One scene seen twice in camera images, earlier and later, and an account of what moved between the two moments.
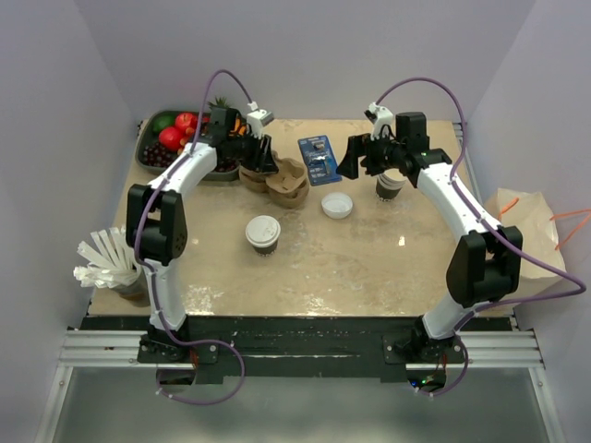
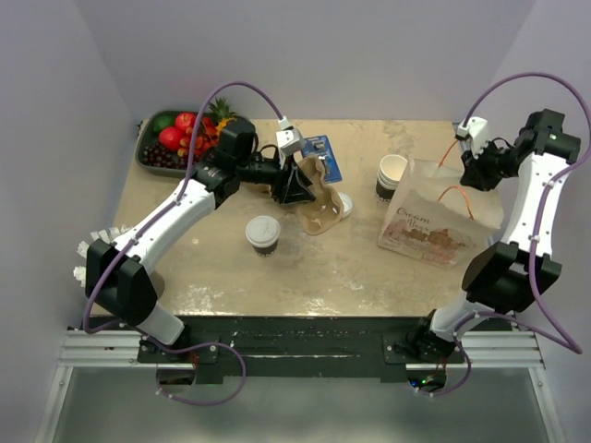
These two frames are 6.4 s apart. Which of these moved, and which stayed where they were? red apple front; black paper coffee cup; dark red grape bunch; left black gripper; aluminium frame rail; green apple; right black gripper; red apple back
Moved: right black gripper; left black gripper
Stayed: black paper coffee cup; dark red grape bunch; red apple back; aluminium frame rail; green apple; red apple front
